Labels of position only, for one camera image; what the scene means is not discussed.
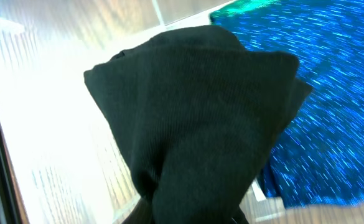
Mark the clear plastic container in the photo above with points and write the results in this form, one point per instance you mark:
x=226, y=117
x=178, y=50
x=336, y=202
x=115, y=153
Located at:
x=64, y=160

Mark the blue sequin garment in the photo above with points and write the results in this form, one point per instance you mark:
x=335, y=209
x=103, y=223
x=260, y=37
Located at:
x=319, y=159

